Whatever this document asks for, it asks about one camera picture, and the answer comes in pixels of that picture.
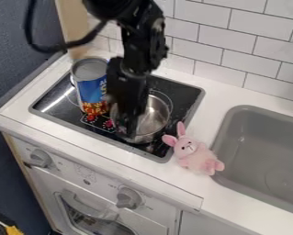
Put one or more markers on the toy stove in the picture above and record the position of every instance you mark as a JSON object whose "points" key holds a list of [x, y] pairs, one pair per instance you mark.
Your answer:
{"points": [[181, 95]]}

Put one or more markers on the toy sink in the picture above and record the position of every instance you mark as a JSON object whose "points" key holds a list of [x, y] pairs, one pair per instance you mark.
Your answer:
{"points": [[259, 153]]}

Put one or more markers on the silver pot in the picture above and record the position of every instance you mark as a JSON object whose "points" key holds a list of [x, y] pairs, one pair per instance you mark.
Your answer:
{"points": [[156, 117]]}

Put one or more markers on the pink plush rabbit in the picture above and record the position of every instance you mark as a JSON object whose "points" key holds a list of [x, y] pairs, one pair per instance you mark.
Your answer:
{"points": [[192, 152]]}

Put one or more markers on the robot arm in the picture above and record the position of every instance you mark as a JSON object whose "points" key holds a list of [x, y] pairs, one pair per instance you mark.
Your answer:
{"points": [[146, 36]]}

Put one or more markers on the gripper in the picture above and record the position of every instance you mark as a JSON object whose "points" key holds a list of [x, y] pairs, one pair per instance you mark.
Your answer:
{"points": [[126, 78]]}

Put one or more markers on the beige wooden board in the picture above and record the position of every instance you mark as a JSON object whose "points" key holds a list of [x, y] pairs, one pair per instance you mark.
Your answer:
{"points": [[73, 27]]}

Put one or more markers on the blue can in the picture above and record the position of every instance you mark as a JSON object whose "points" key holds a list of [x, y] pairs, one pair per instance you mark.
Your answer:
{"points": [[90, 88]]}

